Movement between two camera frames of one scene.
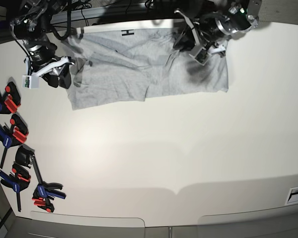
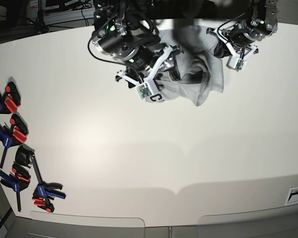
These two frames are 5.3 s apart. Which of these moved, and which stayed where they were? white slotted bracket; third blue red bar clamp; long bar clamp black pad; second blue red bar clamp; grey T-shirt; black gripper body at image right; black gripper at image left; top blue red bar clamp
Moved: black gripper body at image right; black gripper at image left; grey T-shirt
Stayed: white slotted bracket; second blue red bar clamp; long bar clamp black pad; top blue red bar clamp; third blue red bar clamp
